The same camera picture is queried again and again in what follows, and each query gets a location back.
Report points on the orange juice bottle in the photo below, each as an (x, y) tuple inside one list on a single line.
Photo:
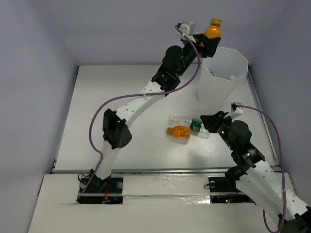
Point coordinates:
[(181, 132), (214, 29)]

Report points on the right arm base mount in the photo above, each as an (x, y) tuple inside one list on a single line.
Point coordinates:
[(223, 188)]

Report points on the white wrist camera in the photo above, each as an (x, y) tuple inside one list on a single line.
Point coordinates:
[(186, 28), (236, 110)]

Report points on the green label clear bottle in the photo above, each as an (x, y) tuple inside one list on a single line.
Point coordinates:
[(196, 125)]

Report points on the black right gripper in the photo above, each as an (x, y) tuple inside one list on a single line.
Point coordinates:
[(211, 121)]

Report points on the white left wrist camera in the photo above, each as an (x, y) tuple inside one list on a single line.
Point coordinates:
[(186, 28)]

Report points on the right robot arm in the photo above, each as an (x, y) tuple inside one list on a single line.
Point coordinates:
[(254, 177)]

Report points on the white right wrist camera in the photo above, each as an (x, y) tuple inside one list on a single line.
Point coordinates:
[(236, 110)]

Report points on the white octagonal bin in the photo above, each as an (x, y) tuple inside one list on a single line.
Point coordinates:
[(220, 75)]

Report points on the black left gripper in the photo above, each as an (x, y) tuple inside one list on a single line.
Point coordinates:
[(202, 42)]

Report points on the aluminium rail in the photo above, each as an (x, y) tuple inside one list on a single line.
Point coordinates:
[(145, 171)]

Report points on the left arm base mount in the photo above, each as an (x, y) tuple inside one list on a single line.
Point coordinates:
[(107, 191)]

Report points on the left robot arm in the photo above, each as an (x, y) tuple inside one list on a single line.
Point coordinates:
[(117, 123)]

